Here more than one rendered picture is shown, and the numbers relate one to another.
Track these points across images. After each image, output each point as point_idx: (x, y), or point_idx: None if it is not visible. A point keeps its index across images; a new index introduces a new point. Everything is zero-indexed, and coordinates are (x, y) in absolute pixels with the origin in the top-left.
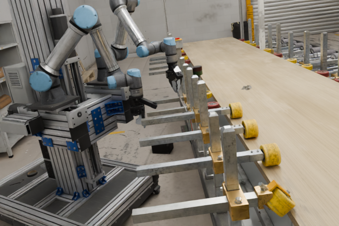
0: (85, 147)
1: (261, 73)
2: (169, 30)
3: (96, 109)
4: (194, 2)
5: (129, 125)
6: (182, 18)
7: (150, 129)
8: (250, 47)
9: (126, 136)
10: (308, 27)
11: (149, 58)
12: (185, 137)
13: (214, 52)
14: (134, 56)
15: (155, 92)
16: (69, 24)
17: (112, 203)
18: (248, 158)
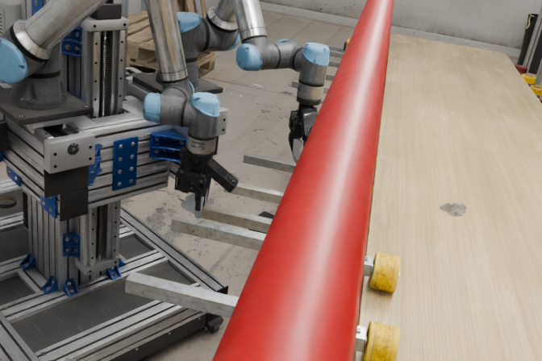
0: (72, 213)
1: (510, 179)
2: None
3: (127, 141)
4: None
5: (235, 163)
6: None
7: (268, 187)
8: (527, 97)
9: (217, 183)
10: None
11: (340, 32)
12: (227, 311)
13: (444, 81)
14: (314, 18)
15: (317, 108)
16: None
17: (106, 328)
18: None
